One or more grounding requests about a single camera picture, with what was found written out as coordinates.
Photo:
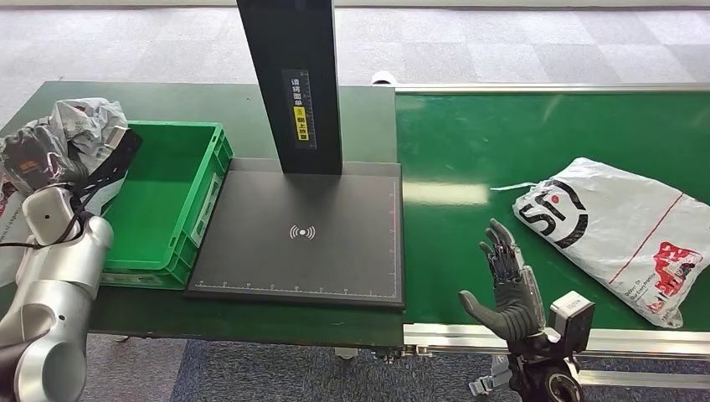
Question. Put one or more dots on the black inbound scanner machine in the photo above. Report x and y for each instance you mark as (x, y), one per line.
(299, 249)

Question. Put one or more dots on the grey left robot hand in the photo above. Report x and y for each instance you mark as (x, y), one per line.
(44, 161)

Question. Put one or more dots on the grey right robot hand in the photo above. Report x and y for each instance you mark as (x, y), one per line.
(516, 310)

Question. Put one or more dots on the white package with black logo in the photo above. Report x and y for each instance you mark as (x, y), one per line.
(621, 233)

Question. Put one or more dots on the dark green table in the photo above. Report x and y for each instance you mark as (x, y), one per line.
(222, 111)

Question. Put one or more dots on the green plastic crate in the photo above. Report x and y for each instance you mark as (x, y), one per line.
(161, 211)

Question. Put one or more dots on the green conveyor belt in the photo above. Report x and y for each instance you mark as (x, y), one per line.
(455, 144)

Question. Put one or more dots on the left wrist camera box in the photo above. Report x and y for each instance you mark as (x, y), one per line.
(113, 161)

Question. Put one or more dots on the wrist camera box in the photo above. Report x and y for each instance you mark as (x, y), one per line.
(113, 161)
(571, 322)

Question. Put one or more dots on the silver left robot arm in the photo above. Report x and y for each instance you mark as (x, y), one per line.
(50, 288)

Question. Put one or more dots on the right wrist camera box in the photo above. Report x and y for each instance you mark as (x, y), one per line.
(571, 322)

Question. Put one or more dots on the grey package with red print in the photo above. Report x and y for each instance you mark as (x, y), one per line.
(89, 122)

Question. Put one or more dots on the aluminium conveyor frame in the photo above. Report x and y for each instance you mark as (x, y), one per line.
(444, 339)

